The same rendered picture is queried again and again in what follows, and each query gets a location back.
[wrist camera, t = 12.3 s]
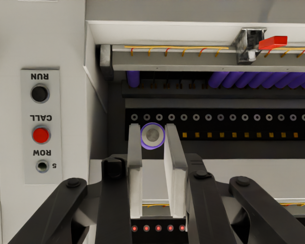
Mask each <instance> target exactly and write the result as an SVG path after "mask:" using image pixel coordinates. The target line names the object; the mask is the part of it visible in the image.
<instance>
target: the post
mask: <svg viewBox="0 0 305 244"><path fill-rule="evenodd" d="M85 14H86V0H58V1H18V0H0V207H1V228H2V244H8V243H9V242H10V240H11V239H12V238H13V237H14V236H15V235H16V234H17V232H18V231H19V230H20V229H21V228H22V227H23V226H24V224H25V223H26V222H27V221H28V220H29V219H30V217H31V216H32V215H33V214H34V213H35V212H36V211H37V209H38V208H39V207H40V206H41V205H42V204H43V202H44V201H45V200H46V199H47V198H48V197H49V196H50V194H51V193H52V192H53V191H54V190H55V189H56V188H57V186H58V185H24V162H23V136H22V110H21V85H20V70H59V71H60V99H61V156H62V181H64V180H67V179H69V178H83V179H85V180H86V181H87V185H89V169H90V160H91V159H105V158H108V112H107V113H105V111H104V109H103V107H102V105H101V103H100V100H99V98H98V96H97V94H96V92H95V90H94V88H93V86H92V84H91V82H90V80H89V78H88V76H87V73H86V71H85V69H84V67H83V55H84V34H85Z"/></svg>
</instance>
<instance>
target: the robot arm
mask: <svg viewBox="0 0 305 244"><path fill-rule="evenodd" d="M164 165H165V173H166V180H167V187H168V198H169V205H170V213H171V216H173V218H183V216H185V214H186V227H185V231H186V232H188V240H189V244H305V226H304V225H303V224H302V223H300V222H299V221H298V220H297V219H296V218H295V217H294V216H293V215H292V214H291V213H289V212H288V211H287V210H286V209H285V208H284V207H283V206H282V205H281V204H280V203H278V202H277V201H276V200H275V199H274V198H273V197H272V196H271V195H270V194H268V193H267V192H266V191H265V190H264V189H263V188H262V187H261V186H260V185H259V184H257V183H256V182H255V181H254V180H253V179H250V178H248V177H245V176H235V177H232V178H230V180H229V183H222V182H218V181H216V180H215V178H214V175H213V174H211V173H210V172H208V171H207V169H206V167H205V165H204V163H203V161H202V158H201V157H200V156H199V155H198V154H196V153H184V152H183V148H182V145H181V142H180V138H179V135H178V132H177V129H176V126H175V125H174V124H173V123H167V124H166V125H165V143H164ZM101 169H102V180H101V181H100V182H97V183H94V184H89V185H87V181H86V180H85V179H83V178H69V179H67V180H64V181H62V182H61V183H60V184H59V185H58V186H57V188H56V189H55V190H54V191H53V192H52V193H51V194H50V196H49V197H48V198H47V199H46V200H45V201H44V202H43V204H42V205H41V206H40V207H39V208H38V209H37V211H36V212H35V213H34V214H33V215H32V216H31V217H30V219H29V220H28V221H27V222H26V223H25V224H24V226H23V227H22V228H21V229H20V230H19V231H18V232H17V234H16V235H15V236H14V237H13V238H12V239H11V240H10V242H9V243H8V244H83V242H84V240H85V238H86V236H87V234H88V232H89V229H90V226H91V225H95V224H97V226H96V235H95V244H132V230H131V218H140V216H142V153H141V136H140V125H139V124H138V123H132V124H131V125H129V140H128V154H112V155H111V156H110V157H108V158H105V159H104V160H102V162H101Z"/></svg>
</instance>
